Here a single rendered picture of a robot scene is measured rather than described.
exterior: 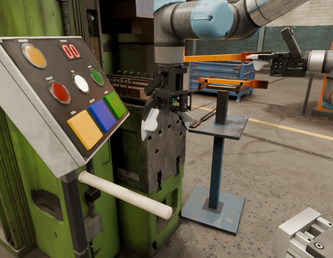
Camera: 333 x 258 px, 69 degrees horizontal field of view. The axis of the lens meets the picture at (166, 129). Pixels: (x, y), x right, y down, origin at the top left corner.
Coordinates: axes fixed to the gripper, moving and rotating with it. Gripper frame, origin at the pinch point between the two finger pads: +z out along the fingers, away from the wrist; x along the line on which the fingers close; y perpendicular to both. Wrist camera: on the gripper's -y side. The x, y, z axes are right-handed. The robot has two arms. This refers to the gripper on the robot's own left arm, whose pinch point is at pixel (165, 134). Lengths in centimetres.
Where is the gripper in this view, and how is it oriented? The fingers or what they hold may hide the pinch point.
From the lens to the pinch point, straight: 69.5
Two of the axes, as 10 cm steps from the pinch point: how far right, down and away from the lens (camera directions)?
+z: 0.0, 9.3, 3.6
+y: 5.3, 3.1, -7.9
